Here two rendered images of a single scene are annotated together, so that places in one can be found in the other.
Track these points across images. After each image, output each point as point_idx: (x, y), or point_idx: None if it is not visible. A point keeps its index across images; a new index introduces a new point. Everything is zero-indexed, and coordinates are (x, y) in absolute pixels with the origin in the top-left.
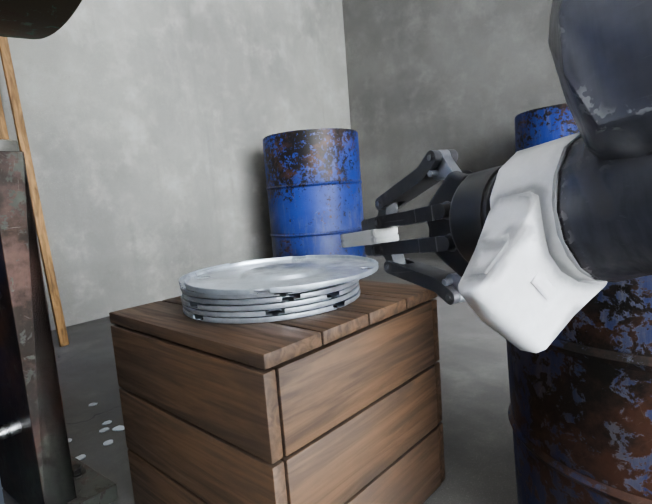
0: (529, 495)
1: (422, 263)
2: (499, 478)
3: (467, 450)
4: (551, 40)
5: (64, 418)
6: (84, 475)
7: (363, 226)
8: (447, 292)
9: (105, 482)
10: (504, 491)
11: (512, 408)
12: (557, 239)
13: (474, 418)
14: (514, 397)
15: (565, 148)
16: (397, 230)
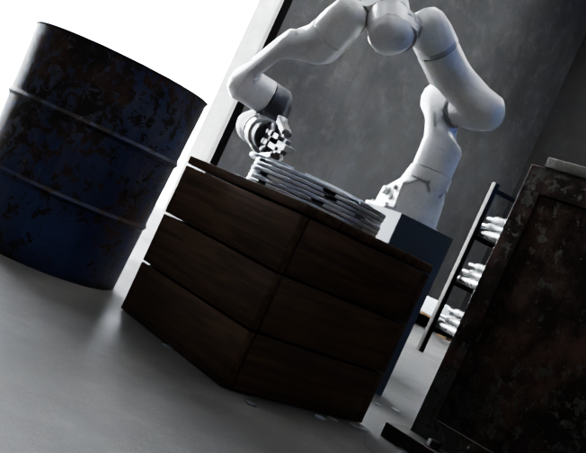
0: (127, 258)
1: (268, 152)
2: (82, 289)
3: (77, 297)
4: (288, 110)
5: (440, 364)
6: (421, 441)
7: (289, 144)
8: None
9: (396, 427)
10: (89, 289)
11: (138, 216)
12: None
13: (29, 287)
14: (147, 207)
15: None
16: (277, 141)
